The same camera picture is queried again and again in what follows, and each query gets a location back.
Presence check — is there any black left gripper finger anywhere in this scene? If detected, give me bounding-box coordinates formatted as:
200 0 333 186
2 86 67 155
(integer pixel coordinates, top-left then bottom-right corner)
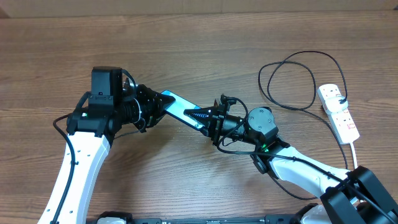
146 111 167 128
150 90 175 112

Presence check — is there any blue smartphone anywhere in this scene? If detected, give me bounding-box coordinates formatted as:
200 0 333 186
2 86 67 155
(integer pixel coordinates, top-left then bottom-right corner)
162 90 203 131

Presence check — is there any black charger cable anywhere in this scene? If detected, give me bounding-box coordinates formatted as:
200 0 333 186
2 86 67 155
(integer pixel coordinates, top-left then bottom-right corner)
257 50 349 170

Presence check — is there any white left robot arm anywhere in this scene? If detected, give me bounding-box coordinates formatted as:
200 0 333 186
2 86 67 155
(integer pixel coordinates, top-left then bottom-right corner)
39 83 178 223

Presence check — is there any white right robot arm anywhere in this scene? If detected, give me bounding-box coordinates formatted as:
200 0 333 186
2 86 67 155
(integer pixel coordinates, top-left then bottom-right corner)
183 98 397 223

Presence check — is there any white charger adapter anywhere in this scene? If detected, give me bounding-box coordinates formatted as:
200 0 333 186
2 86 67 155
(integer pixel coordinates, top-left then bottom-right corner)
322 95 348 114

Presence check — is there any white power strip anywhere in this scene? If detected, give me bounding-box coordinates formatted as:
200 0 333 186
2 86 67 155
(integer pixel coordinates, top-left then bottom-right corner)
317 84 360 144

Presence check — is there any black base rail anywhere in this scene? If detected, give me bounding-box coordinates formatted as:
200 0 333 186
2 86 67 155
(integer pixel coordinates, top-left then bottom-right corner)
86 212 303 224

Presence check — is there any white power strip cord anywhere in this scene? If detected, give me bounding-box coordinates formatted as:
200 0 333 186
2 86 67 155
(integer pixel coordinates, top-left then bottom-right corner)
349 142 359 170

